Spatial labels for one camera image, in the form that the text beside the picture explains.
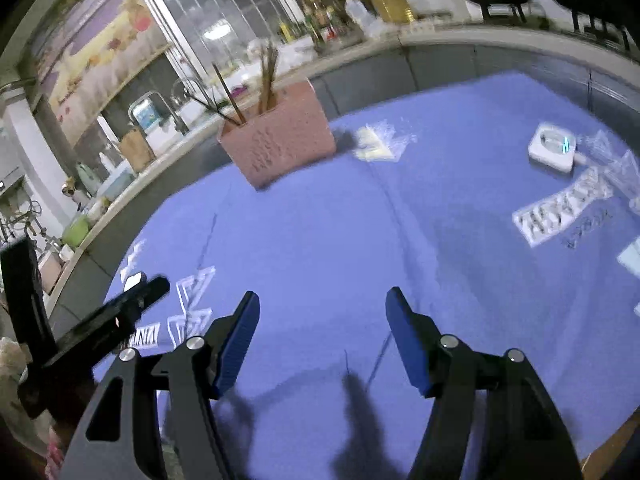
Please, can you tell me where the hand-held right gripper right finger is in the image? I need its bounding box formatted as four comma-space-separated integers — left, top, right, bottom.
385, 286, 586, 480

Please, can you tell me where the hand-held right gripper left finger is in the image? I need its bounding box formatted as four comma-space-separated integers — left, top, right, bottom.
60, 290, 261, 480

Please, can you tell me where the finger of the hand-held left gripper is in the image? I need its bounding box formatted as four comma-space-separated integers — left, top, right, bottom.
55, 276, 171, 361

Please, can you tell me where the pink plastic utensil basket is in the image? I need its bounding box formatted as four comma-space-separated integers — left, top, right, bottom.
218, 78, 337, 191

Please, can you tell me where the single dark chopstick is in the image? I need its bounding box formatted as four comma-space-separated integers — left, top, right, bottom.
212, 62, 247, 125

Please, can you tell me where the green bowl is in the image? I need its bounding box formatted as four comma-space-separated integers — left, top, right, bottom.
61, 215, 93, 248

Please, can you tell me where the blue printed tablecloth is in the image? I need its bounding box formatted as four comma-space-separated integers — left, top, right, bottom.
92, 71, 640, 480

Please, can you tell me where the pale green bottle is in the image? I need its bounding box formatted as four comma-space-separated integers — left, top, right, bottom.
75, 161, 98, 196

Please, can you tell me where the wooden cutting board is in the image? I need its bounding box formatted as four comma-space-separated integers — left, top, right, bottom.
119, 127, 156, 173

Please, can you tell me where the square steel faucet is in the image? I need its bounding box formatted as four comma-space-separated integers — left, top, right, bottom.
129, 91, 188, 136

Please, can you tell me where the white square device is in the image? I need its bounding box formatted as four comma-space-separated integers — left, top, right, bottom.
528, 122, 578, 175

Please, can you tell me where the grey kitchen counter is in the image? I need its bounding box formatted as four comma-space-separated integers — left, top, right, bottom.
42, 25, 640, 321

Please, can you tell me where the barred window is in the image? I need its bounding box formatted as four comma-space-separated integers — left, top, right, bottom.
125, 0, 301, 91

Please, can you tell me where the white plastic jug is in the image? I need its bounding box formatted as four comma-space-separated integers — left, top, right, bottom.
345, 0, 376, 31

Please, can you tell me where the cluster of condiment bottles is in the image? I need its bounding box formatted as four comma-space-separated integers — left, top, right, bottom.
277, 0, 351, 46

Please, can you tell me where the fruit wall poster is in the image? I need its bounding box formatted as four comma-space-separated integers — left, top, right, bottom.
32, 0, 173, 126

